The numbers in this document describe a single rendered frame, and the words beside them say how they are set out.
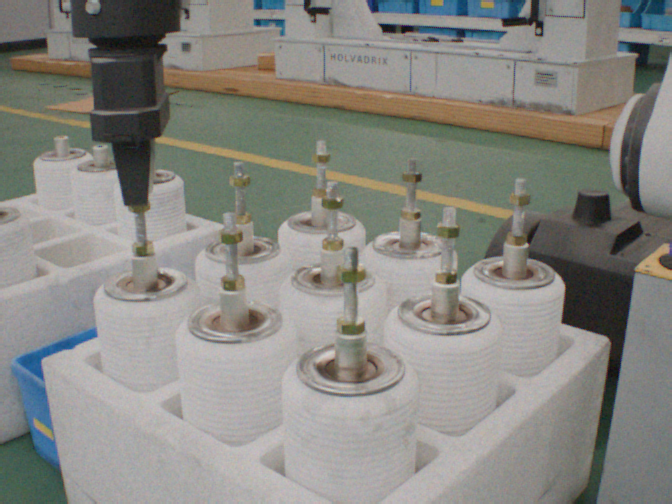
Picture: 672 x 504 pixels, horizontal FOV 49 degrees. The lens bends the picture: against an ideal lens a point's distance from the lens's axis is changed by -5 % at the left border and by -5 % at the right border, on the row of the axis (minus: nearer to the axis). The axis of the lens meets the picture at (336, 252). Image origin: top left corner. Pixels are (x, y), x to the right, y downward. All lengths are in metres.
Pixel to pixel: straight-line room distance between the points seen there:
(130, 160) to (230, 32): 3.38
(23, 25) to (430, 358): 6.94
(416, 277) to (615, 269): 0.32
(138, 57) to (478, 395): 0.37
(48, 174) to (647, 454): 0.94
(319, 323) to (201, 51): 3.30
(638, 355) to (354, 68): 2.68
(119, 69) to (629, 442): 0.49
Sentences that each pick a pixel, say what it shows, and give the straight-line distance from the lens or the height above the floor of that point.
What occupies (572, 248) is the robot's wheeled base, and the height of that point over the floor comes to 0.19.
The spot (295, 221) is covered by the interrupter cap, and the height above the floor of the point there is 0.25.
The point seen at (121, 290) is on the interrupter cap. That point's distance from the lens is 0.68.
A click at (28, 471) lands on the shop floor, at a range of 0.92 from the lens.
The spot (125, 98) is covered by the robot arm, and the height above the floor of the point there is 0.42.
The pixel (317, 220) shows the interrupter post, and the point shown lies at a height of 0.26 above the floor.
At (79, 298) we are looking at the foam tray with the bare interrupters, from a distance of 0.96.
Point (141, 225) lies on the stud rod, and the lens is 0.68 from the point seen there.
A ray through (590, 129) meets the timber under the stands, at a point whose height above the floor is 0.06.
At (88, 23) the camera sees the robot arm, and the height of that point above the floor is 0.48.
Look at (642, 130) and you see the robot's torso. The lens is 0.81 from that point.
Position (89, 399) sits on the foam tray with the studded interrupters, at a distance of 0.69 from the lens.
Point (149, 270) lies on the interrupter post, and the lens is 0.68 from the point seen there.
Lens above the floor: 0.51
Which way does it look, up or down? 20 degrees down
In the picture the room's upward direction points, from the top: straight up
